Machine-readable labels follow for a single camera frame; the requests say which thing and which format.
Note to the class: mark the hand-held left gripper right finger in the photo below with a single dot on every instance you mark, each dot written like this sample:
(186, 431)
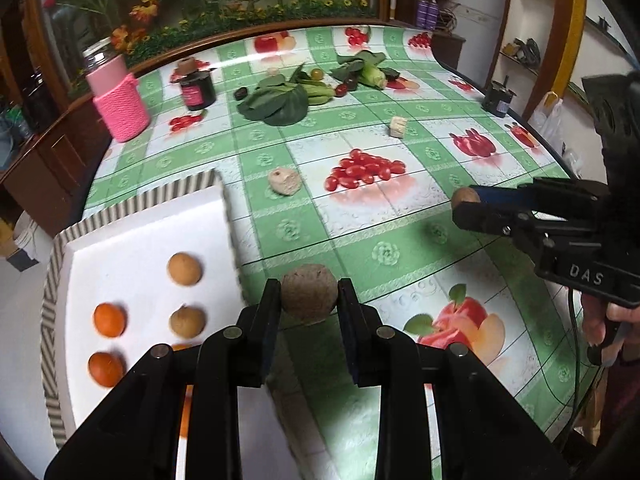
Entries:
(347, 320)

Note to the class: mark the green bean pods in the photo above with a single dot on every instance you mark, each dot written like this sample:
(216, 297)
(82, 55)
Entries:
(318, 93)

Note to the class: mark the dark red cherry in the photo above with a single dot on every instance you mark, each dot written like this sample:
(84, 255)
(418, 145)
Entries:
(341, 90)

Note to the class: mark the green leafy vegetable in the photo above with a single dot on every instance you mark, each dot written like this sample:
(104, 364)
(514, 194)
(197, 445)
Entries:
(277, 104)

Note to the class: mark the pink cup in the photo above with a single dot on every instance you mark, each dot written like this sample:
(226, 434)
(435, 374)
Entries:
(105, 74)

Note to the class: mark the beige lumpy peeled fruit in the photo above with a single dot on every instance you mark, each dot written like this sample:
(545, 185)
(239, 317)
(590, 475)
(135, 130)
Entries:
(284, 181)

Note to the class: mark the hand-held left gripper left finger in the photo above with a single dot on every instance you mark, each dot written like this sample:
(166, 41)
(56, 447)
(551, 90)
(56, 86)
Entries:
(270, 320)

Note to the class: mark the large orange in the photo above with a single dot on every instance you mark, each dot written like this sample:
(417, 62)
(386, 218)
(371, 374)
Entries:
(186, 410)

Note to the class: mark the corn cob with husk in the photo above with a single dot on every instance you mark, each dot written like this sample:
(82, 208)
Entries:
(369, 71)

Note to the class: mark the pink knitted cup sleeve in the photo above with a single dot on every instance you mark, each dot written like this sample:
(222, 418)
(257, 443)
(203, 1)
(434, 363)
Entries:
(124, 112)

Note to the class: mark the dark wooden cabinet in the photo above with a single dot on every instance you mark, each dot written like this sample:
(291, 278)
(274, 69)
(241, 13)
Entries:
(42, 160)

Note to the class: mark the light brown round fruit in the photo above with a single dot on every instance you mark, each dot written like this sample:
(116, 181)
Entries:
(187, 321)
(185, 269)

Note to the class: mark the yellow bar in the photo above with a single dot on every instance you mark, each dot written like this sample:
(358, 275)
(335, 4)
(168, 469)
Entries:
(567, 30)

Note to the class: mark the purple spray can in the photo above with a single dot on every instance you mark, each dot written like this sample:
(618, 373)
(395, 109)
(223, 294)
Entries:
(433, 13)
(422, 12)

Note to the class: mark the small dark round fruit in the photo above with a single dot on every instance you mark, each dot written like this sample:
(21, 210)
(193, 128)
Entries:
(242, 93)

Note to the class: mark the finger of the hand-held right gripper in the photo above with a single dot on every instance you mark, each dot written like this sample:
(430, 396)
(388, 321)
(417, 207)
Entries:
(500, 194)
(482, 220)

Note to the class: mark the artificial flower and bamboo display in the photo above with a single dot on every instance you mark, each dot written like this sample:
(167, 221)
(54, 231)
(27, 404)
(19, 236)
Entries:
(210, 0)

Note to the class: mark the rough dark brown round fruit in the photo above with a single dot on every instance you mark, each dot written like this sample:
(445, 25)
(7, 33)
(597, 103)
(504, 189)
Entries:
(307, 295)

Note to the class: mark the brown wooden box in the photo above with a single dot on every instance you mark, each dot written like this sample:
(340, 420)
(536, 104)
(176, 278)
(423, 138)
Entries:
(448, 49)

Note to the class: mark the white tray with striped rim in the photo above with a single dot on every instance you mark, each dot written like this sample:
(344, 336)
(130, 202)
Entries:
(140, 240)

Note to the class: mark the small brown round fruit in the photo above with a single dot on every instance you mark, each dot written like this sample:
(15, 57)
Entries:
(465, 196)

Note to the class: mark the tools on wall shelf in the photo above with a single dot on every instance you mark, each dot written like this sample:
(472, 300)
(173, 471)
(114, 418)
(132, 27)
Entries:
(522, 51)

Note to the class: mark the small black motor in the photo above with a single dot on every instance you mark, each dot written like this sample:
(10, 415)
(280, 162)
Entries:
(497, 99)

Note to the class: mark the person's right hand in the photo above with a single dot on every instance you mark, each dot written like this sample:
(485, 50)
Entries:
(595, 322)

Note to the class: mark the small beige fruit chunk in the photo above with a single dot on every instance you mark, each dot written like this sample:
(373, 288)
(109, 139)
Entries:
(398, 126)

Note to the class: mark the small brown cork lid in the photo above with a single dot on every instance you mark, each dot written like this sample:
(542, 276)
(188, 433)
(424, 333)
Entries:
(187, 65)

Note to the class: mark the dark small orange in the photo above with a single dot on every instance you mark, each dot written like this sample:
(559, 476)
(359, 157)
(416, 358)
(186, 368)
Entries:
(105, 368)

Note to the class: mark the white plastic bag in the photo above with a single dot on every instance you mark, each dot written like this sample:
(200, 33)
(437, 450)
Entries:
(550, 120)

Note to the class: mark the black jar with red label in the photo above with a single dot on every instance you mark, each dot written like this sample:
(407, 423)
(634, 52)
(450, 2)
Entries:
(197, 92)

